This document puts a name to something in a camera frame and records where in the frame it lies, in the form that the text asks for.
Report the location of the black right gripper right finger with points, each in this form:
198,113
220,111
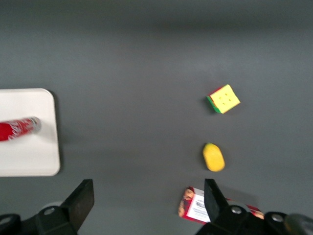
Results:
217,210

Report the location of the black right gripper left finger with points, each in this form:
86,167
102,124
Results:
75,208

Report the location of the red coke bottle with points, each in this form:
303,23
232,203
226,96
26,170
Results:
17,129

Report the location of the beige plastic tray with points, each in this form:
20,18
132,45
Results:
27,159

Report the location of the red cookie box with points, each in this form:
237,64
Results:
195,205

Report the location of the yellow lemon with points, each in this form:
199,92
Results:
214,157

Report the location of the rubik's cube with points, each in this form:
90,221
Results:
225,99

